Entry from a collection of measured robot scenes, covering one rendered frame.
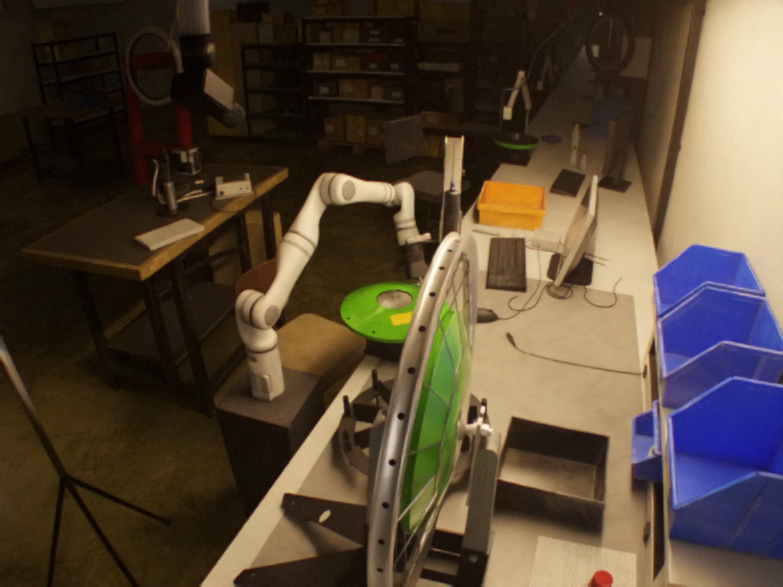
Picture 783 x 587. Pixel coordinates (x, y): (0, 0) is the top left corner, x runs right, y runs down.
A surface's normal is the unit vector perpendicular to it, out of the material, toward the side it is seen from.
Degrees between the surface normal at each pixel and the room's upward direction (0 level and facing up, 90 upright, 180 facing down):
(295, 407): 0
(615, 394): 0
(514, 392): 0
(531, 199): 86
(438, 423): 74
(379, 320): 17
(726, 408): 88
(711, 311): 88
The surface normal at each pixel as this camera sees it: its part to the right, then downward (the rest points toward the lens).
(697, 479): 0.00, -0.86
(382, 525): -0.28, 0.18
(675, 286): -0.36, 0.43
